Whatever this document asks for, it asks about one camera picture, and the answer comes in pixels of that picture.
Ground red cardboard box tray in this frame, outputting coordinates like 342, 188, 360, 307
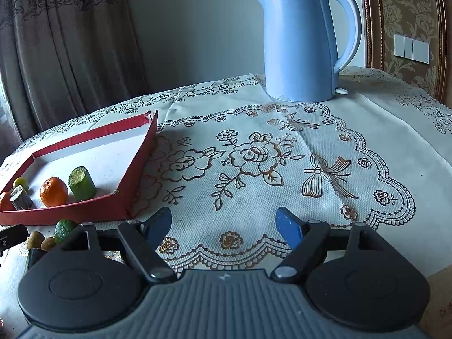
0, 110, 158, 226

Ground white light switch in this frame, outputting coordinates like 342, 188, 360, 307
394, 33, 431, 65

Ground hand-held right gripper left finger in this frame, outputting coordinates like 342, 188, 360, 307
58, 207, 177, 284

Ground large orange mandarin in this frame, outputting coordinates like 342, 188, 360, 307
40, 177, 69, 207

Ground floral lace table mat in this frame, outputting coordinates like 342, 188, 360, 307
14, 102, 416, 272

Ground small orange mandarin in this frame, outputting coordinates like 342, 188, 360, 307
0, 191, 15, 212

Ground brown patterned curtain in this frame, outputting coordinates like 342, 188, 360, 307
0, 0, 149, 142

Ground light blue electric kettle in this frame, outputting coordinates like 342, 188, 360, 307
257, 0, 362, 103

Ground green sugarcane piece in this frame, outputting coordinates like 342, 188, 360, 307
68, 166, 97, 200

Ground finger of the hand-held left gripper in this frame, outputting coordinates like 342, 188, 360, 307
0, 224, 29, 257

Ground green lime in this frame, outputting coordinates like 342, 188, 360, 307
54, 219, 79, 244

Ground white embroidered tablecloth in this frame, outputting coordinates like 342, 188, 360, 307
0, 65, 452, 339

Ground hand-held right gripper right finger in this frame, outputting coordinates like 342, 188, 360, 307
271, 207, 389, 284

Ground gold framed patterned wall panel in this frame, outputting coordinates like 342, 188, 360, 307
357, 0, 452, 103

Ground dark sugarcane piece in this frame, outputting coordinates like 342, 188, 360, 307
25, 248, 45, 272

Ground brown cardboard box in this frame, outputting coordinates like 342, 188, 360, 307
425, 268, 452, 339

